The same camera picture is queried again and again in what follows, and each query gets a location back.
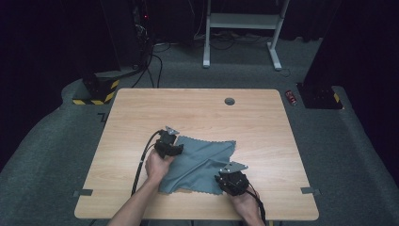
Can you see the red can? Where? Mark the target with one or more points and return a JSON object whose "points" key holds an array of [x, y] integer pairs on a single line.
{"points": [[290, 97]]}

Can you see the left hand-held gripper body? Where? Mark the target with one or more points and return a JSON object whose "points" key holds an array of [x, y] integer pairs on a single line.
{"points": [[164, 142]]}

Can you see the black tape floor mark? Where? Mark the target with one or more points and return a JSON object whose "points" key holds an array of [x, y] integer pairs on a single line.
{"points": [[103, 117]]}

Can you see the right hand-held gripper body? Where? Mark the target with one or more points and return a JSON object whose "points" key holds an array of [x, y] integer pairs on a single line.
{"points": [[233, 183]]}

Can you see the person's left hand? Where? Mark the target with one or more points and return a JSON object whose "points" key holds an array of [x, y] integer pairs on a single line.
{"points": [[156, 169]]}

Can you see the black box with yellow tape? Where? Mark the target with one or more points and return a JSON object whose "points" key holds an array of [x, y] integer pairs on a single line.
{"points": [[320, 97]]}

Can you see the black yellow striped stand base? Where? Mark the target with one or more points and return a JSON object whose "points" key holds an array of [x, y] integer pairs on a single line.
{"points": [[100, 92]]}

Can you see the grey tape strip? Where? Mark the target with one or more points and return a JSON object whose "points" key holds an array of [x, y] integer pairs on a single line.
{"points": [[310, 190], [83, 192]]}

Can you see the grey-blue microfibre cloth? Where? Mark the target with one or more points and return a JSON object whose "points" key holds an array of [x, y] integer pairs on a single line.
{"points": [[197, 163]]}

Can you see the white metal stand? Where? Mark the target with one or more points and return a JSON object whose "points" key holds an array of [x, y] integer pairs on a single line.
{"points": [[241, 21]]}

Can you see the person's right hand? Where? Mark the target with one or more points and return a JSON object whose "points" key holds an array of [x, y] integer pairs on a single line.
{"points": [[246, 205]]}

